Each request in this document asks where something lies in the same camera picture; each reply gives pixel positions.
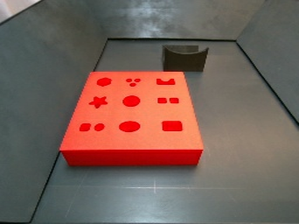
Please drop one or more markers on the red shape sorting board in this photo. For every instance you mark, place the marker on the red shape sorting board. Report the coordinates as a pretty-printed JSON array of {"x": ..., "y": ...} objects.
[{"x": 133, "y": 120}]

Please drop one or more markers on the black curved holder stand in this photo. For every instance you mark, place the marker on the black curved holder stand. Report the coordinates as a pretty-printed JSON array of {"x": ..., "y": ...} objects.
[{"x": 183, "y": 58}]

